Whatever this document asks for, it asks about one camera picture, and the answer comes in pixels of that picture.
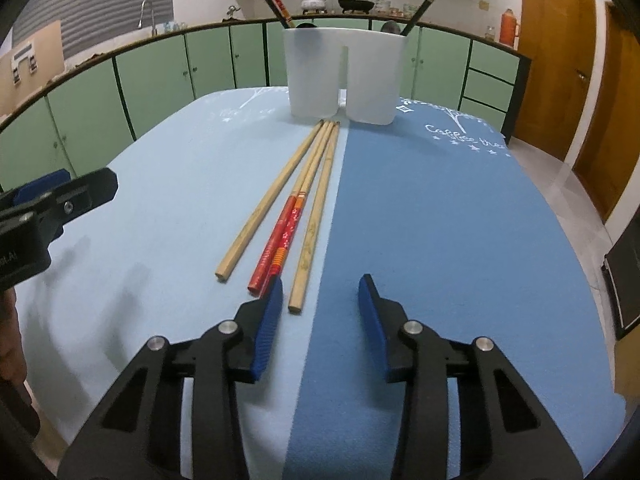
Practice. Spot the dark wooden cabinet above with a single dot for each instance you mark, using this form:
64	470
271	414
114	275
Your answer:
625	290

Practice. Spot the green base cabinets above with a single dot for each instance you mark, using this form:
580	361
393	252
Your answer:
150	80

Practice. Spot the dark blue table mat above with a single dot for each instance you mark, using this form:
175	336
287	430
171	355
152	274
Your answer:
450	235

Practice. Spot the wooden door with frame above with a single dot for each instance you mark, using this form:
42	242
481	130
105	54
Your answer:
615	135

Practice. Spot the closed wooden door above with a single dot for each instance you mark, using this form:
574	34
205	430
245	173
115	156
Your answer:
550	60

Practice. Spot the cardboard box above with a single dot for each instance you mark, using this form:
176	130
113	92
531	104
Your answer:
45	55

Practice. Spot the grey window blind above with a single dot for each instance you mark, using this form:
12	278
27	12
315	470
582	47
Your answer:
100	0

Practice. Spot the bottles beside sink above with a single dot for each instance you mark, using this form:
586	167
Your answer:
175	26

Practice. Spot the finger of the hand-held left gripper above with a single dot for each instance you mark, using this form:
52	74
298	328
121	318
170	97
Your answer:
85	192
42	185

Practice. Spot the light blue table mat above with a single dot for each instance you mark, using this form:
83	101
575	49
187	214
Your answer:
175	185

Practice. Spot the black plastic spoon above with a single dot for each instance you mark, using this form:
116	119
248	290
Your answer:
306	25

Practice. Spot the plain wooden chopstick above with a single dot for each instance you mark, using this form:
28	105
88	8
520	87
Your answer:
270	200
312	225

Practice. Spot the stack of bowls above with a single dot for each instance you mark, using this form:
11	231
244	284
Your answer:
383	7

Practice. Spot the person's left hand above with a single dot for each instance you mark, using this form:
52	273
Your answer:
10	340

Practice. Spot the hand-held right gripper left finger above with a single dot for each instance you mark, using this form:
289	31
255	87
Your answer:
265	332

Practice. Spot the black wok with lid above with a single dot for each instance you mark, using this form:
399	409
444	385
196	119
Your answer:
356	5

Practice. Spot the orange thermos flask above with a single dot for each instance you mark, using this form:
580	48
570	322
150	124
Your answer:
507	30

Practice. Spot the metal spoon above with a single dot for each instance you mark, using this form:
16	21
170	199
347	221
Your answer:
389	27

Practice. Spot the metal kitchen faucet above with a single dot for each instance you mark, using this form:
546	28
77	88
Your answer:
152	22

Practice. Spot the white cooking pot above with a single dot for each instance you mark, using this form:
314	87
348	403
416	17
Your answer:
314	2

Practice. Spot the white plastic utensil holder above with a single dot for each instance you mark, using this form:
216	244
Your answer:
310	75

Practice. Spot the glass jar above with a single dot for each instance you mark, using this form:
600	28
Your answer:
489	33

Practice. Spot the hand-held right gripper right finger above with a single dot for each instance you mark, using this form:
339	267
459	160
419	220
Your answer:
375	325

